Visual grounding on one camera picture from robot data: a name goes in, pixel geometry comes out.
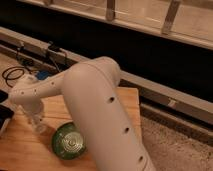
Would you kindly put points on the green ceramic bowl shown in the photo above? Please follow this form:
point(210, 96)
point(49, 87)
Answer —
point(67, 142)

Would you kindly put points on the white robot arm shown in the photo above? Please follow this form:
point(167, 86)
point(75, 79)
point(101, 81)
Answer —
point(89, 92)

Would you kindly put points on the small clear plastic bottle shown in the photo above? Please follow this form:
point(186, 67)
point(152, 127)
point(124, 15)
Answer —
point(40, 128)

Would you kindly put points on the black device at left edge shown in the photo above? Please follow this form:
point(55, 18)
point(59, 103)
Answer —
point(6, 113)

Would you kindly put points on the blue object on floor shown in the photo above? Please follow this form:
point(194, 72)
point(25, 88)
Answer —
point(42, 74)

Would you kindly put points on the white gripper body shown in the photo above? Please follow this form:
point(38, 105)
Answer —
point(34, 111)

